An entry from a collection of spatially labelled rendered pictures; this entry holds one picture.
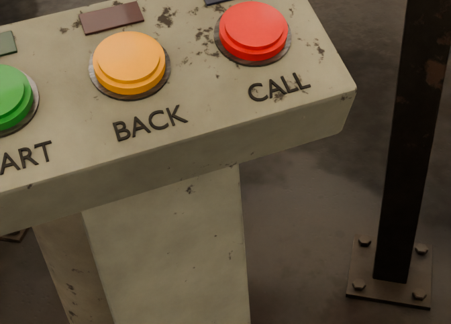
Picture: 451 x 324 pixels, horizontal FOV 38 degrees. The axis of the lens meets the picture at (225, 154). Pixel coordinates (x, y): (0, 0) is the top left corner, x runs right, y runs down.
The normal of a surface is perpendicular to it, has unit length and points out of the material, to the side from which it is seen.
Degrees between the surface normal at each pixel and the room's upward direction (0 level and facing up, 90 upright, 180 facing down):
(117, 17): 20
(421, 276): 0
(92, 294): 90
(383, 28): 0
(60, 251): 90
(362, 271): 0
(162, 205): 90
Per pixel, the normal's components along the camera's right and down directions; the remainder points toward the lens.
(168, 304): 0.35, 0.60
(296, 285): -0.07, -0.75
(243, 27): 0.05, -0.50
